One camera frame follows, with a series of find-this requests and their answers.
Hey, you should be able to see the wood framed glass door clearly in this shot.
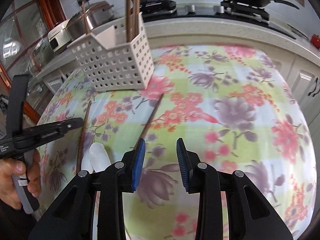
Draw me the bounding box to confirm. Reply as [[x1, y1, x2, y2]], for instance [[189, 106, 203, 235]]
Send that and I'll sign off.
[[0, 0, 69, 130]]

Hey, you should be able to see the floral tablecloth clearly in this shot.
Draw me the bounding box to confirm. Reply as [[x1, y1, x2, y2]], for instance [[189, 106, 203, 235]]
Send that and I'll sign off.
[[37, 44, 315, 240]]

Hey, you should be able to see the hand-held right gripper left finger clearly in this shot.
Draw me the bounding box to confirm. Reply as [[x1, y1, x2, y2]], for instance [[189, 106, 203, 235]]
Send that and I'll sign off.
[[29, 138, 146, 240]]

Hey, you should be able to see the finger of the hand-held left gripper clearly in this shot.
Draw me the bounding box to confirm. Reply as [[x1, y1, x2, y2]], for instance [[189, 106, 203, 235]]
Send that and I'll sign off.
[[7, 75, 30, 143], [15, 117, 83, 150]]

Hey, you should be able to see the black cabinet handle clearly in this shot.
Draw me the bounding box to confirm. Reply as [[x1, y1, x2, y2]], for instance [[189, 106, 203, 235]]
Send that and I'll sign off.
[[308, 78, 320, 97]]

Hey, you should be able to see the brown wooden chopstick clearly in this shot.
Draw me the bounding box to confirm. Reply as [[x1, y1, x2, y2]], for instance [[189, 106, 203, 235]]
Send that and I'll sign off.
[[129, 0, 134, 43], [135, 93, 165, 150], [76, 101, 92, 174], [137, 0, 142, 39], [81, 1, 91, 35], [125, 0, 130, 44], [133, 0, 138, 40]]

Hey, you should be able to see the white small cooker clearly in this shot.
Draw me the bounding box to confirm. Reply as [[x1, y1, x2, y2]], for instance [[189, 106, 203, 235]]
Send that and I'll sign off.
[[47, 20, 73, 54]]

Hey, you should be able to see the silver rice cooker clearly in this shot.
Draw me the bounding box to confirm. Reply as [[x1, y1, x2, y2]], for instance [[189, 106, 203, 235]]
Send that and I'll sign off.
[[66, 0, 114, 42]]

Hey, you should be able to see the white perforated plastic basket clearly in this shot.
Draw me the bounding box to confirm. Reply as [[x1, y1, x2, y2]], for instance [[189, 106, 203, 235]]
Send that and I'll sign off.
[[67, 11, 155, 92]]

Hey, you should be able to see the person's left hand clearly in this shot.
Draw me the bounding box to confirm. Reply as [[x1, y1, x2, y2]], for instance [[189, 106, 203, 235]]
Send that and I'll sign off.
[[0, 149, 42, 209]]

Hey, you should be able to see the white ceramic spoon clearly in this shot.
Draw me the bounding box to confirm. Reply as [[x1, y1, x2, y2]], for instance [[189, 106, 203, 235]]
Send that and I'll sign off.
[[81, 150, 95, 174], [89, 142, 111, 173]]

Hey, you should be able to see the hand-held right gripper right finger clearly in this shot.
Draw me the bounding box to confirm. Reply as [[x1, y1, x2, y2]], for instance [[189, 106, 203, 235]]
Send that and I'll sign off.
[[176, 137, 294, 240]]

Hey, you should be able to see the black glass gas stove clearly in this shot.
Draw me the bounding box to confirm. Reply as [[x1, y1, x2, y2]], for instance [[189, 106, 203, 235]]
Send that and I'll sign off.
[[140, 0, 298, 39]]

